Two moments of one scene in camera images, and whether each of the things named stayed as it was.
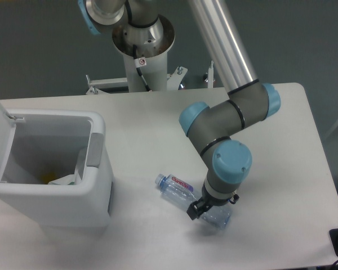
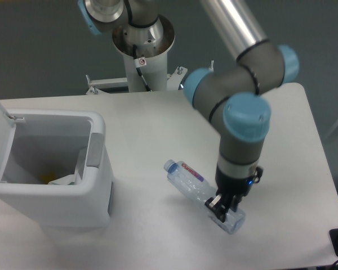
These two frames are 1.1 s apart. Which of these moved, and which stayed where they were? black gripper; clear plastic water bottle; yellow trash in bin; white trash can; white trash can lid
Moved: clear plastic water bottle; black gripper
Stayed: white trash can; yellow trash in bin; white trash can lid
